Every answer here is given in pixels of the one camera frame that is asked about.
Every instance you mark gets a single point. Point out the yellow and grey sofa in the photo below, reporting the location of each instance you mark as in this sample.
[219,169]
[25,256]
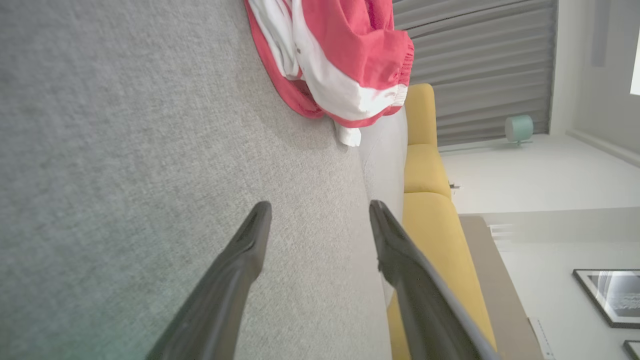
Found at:
[425,170]

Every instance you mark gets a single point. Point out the beige low partition wall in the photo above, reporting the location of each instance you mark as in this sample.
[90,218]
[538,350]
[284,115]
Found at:
[500,300]

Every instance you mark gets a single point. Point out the small object behind sofa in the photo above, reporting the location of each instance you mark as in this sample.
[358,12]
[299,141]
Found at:
[453,186]

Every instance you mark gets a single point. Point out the grey fabric ottoman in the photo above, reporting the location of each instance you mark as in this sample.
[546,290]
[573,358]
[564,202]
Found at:
[150,150]

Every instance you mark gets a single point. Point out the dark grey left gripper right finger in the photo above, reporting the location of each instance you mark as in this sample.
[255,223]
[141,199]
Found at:
[415,300]

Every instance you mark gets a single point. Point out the large black framed picture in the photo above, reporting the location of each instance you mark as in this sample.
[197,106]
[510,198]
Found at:
[612,295]

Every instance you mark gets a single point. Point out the grey pleated curtain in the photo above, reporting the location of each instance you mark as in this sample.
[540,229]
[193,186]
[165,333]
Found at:
[480,60]

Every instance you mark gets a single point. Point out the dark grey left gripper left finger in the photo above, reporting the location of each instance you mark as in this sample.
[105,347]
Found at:
[230,290]

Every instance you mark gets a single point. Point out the red and white jersey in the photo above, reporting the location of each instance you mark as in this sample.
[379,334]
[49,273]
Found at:
[350,40]

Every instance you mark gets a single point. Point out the small black framed picture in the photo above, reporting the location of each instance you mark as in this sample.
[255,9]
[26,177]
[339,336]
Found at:
[634,350]

